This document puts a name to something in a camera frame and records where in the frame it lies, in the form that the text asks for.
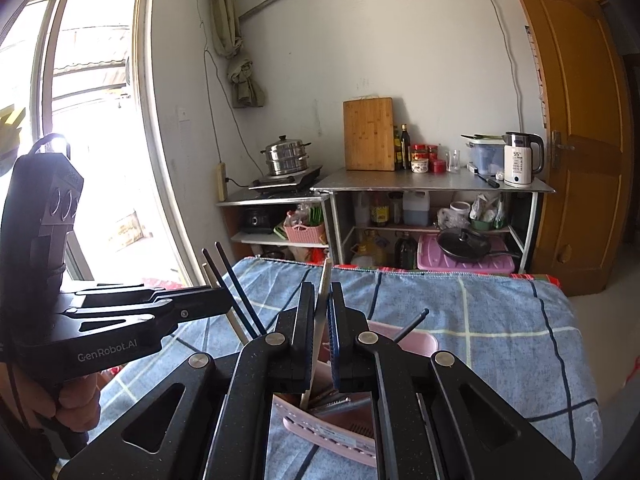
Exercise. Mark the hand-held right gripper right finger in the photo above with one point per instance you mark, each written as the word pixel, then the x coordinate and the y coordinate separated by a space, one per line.
pixel 337 350

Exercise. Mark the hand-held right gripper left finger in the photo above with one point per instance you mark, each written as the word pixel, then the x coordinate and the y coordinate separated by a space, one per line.
pixel 295 350

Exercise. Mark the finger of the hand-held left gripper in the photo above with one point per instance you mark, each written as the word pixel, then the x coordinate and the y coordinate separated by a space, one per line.
pixel 200 305
pixel 120 292

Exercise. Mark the wooden chopstick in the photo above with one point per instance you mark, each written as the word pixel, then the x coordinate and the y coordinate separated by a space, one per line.
pixel 322 300
pixel 235 325

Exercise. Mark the black chopstick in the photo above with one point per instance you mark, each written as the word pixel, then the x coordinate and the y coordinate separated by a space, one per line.
pixel 245 300
pixel 412 325
pixel 235 300

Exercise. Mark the silver metal chopstick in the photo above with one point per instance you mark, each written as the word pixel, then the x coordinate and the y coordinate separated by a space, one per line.
pixel 327 397

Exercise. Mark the pink plastic chopstick basket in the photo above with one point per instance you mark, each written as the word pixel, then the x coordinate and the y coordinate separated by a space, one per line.
pixel 320 435

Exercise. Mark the person's left hand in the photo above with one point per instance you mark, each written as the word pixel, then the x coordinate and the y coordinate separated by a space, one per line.
pixel 75 405

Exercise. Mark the yellow cooking oil bottle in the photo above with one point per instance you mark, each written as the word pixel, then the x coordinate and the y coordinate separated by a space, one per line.
pixel 370 252

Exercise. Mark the pink woven basket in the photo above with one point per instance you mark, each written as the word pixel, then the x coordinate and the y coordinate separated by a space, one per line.
pixel 305 232

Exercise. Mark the dark vinegar bottle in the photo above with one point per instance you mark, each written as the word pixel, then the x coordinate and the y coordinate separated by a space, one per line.
pixel 405 252

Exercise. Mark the metal stove shelf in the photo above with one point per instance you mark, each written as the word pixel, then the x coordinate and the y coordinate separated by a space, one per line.
pixel 270 205

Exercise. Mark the yellowed power strip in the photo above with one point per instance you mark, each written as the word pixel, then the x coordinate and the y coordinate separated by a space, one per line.
pixel 221 182

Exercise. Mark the pink storage box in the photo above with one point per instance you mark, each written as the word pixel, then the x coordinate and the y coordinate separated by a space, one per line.
pixel 430 260

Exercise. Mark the soy sauce bottle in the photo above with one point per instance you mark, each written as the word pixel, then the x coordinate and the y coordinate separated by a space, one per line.
pixel 380 210

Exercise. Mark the black induction cooker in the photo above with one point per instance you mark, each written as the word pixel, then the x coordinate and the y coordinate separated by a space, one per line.
pixel 285 182

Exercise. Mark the white plastic jug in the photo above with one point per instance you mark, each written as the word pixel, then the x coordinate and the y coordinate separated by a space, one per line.
pixel 416 210

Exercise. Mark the blue checked tablecloth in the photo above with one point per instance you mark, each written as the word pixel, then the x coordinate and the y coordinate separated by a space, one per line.
pixel 500 340

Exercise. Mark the black frying pan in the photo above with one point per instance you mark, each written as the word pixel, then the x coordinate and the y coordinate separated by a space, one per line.
pixel 465 245

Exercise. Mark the steel steamer pot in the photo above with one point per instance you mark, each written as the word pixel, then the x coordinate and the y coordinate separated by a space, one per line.
pixel 286 157

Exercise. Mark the white mug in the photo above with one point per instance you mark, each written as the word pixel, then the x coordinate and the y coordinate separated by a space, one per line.
pixel 459 211

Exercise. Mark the steel kitchen table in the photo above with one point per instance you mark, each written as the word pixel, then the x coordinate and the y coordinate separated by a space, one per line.
pixel 425 180

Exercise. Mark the white ceramic jar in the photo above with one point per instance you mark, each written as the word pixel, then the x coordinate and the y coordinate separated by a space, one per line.
pixel 420 165

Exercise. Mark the brown sauce bottle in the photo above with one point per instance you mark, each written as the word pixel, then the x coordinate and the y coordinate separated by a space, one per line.
pixel 396 152

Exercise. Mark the dark oil bottle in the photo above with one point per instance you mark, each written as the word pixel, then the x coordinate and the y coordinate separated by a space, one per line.
pixel 405 150

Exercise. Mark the red lid jar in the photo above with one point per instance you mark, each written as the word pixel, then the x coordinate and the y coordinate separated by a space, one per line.
pixel 418 151

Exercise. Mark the bamboo cutting board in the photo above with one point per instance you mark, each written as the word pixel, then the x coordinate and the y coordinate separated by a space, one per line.
pixel 369 135

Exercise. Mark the clear glass mug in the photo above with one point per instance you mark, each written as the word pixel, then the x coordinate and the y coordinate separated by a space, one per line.
pixel 453 162

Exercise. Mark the olive hanging cloth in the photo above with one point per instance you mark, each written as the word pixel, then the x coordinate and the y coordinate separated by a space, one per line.
pixel 245 85

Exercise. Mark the water filter pitcher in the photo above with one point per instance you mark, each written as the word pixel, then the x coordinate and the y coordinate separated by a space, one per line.
pixel 485 157

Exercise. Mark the white electric kettle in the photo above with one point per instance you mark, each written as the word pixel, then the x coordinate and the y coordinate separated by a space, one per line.
pixel 517 160

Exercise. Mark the beige curtain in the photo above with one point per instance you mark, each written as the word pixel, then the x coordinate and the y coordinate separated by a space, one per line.
pixel 224 15

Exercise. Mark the wooden door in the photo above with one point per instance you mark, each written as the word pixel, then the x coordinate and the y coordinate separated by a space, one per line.
pixel 575 135

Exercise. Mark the window frame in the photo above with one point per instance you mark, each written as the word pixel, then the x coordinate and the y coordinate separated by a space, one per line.
pixel 155 110

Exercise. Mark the white wall switch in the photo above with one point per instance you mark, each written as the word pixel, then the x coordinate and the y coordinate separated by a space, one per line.
pixel 184 114

